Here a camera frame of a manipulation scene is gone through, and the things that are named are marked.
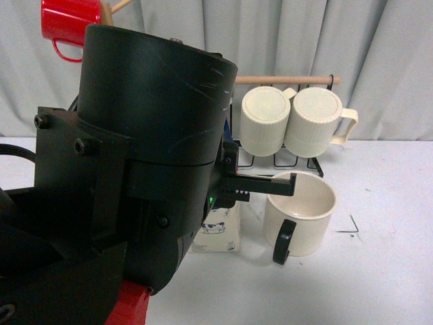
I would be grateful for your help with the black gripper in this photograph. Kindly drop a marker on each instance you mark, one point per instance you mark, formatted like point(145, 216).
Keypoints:
point(226, 187)

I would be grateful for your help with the blue milk carton green cap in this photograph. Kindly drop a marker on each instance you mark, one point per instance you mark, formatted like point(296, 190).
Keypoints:
point(220, 230)

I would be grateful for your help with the cream cup black handle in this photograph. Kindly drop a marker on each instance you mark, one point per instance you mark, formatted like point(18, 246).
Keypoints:
point(295, 225)

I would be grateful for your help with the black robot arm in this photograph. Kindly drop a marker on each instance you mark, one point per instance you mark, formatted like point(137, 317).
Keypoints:
point(122, 184)

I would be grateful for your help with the cream ribbed mug left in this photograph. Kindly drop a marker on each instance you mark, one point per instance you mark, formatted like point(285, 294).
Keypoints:
point(264, 119)

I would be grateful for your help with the cream ribbed mug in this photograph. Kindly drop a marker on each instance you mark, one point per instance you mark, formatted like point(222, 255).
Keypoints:
point(264, 119)
point(317, 119)

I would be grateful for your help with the cream ribbed mug right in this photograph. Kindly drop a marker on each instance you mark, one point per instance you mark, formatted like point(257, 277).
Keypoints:
point(317, 119)

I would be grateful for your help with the wooden mug tree stand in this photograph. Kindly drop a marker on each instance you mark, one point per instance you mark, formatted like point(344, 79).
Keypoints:
point(107, 11)

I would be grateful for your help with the red mug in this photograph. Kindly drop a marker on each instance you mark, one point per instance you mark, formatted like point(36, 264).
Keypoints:
point(65, 21)

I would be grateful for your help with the black wire rack wooden bar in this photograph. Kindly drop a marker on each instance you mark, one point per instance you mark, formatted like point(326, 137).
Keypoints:
point(312, 164)

